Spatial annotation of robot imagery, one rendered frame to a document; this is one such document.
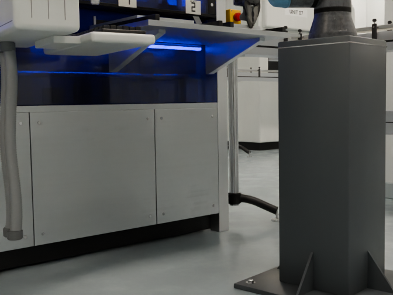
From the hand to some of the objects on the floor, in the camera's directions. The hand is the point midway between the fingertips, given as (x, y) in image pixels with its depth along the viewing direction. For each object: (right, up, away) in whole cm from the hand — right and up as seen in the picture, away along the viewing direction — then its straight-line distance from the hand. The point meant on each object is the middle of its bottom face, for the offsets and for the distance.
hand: (252, 24), depth 237 cm
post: (-12, -89, +38) cm, 98 cm away
